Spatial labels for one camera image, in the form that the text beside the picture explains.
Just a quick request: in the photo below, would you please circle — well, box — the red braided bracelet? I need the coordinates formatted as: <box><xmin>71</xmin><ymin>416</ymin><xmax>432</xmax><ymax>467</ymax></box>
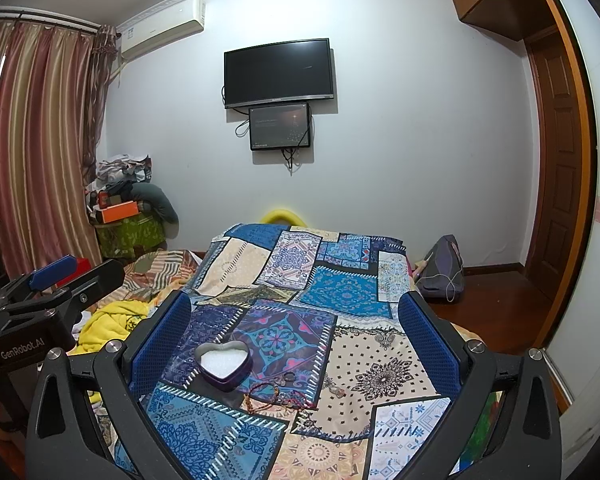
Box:
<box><xmin>242</xmin><ymin>380</ymin><xmax>311</xmax><ymax>417</ymax></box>

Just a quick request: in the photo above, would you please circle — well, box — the orange box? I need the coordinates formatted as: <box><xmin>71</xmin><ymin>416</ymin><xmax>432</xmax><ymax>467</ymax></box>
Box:
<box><xmin>96</xmin><ymin>200</ymin><xmax>140</xmax><ymax>224</ymax></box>

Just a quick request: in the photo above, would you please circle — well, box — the purple heart-shaped jewelry box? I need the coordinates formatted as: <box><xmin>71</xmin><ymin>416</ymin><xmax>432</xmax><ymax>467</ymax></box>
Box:
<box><xmin>194</xmin><ymin>340</ymin><xmax>252</xmax><ymax>392</ymax></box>

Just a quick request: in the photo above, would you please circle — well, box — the black wall television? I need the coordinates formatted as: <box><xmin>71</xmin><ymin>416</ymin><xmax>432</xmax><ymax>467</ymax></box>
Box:
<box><xmin>223</xmin><ymin>38</ymin><xmax>336</xmax><ymax>108</ymax></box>

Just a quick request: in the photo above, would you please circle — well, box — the white wall air conditioner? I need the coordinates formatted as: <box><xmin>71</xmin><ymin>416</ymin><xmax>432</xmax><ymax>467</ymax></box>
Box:
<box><xmin>120</xmin><ymin>0</ymin><xmax>206</xmax><ymax>62</ymax></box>

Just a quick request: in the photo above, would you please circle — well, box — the striped red curtain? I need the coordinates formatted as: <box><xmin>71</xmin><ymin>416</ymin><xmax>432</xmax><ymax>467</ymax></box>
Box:
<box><xmin>0</xmin><ymin>20</ymin><xmax>117</xmax><ymax>276</ymax></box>

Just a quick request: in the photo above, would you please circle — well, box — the brown wooden door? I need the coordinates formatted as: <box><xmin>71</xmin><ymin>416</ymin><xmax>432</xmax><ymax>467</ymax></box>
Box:
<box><xmin>526</xmin><ymin>25</ymin><xmax>588</xmax><ymax>301</ymax></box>

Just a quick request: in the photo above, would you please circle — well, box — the colorful floor mat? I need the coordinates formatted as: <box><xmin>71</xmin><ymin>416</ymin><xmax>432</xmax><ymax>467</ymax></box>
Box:
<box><xmin>460</xmin><ymin>391</ymin><xmax>502</xmax><ymax>470</ymax></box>

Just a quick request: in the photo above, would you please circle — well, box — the small black wall monitor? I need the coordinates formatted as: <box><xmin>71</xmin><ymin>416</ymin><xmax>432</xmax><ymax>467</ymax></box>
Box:
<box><xmin>249</xmin><ymin>103</ymin><xmax>312</xmax><ymax>152</ymax></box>

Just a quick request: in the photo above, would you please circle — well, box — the patchwork patterned bedspread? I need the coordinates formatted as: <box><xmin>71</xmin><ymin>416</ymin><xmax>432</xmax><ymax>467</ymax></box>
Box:
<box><xmin>140</xmin><ymin>223</ymin><xmax>451</xmax><ymax>479</ymax></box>

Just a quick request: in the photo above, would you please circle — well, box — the yellow plastic stool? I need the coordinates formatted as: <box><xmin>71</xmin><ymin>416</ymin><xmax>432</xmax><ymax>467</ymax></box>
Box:
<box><xmin>260</xmin><ymin>208</ymin><xmax>306</xmax><ymax>228</ymax></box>

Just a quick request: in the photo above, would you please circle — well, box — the yellow cloth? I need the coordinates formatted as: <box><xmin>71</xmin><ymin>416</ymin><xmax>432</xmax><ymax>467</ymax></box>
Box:
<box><xmin>69</xmin><ymin>300</ymin><xmax>151</xmax><ymax>356</ymax></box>

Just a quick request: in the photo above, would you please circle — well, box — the grey backpack on floor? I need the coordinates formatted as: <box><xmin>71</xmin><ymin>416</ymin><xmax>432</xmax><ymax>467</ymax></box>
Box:
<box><xmin>414</xmin><ymin>234</ymin><xmax>465</xmax><ymax>304</ymax></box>

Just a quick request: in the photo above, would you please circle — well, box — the red box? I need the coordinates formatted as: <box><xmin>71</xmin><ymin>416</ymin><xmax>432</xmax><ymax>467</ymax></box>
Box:
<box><xmin>56</xmin><ymin>258</ymin><xmax>92</xmax><ymax>287</ymax></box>

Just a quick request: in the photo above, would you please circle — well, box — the striped blanket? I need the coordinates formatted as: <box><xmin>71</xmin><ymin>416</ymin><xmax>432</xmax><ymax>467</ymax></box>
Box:
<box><xmin>88</xmin><ymin>249</ymin><xmax>202</xmax><ymax>313</ymax></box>

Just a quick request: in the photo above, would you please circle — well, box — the pile of clothes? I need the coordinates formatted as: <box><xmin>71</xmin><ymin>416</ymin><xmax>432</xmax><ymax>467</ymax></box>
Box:
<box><xmin>85</xmin><ymin>154</ymin><xmax>152</xmax><ymax>200</ymax></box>

